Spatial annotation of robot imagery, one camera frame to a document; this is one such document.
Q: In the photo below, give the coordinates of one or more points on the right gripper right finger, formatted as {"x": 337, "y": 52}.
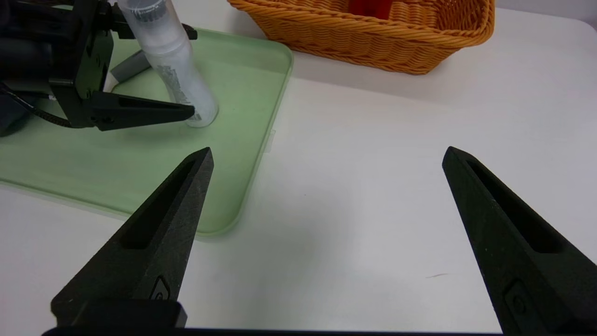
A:
{"x": 517, "y": 261}

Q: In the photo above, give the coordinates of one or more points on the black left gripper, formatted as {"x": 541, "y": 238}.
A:
{"x": 79, "y": 56}

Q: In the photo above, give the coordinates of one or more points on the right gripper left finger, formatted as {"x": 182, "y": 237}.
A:
{"x": 158, "y": 252}

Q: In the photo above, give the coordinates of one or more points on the white plastic bottle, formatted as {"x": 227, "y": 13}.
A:
{"x": 182, "y": 74}

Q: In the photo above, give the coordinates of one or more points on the dark grey towel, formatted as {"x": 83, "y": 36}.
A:
{"x": 11, "y": 123}

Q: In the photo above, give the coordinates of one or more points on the red soda can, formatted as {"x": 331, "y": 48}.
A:
{"x": 371, "y": 8}

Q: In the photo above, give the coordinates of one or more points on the orange wicker basket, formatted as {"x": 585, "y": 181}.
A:
{"x": 354, "y": 42}

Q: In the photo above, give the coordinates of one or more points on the light green plastic tray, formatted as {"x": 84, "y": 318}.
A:
{"x": 116, "y": 172}

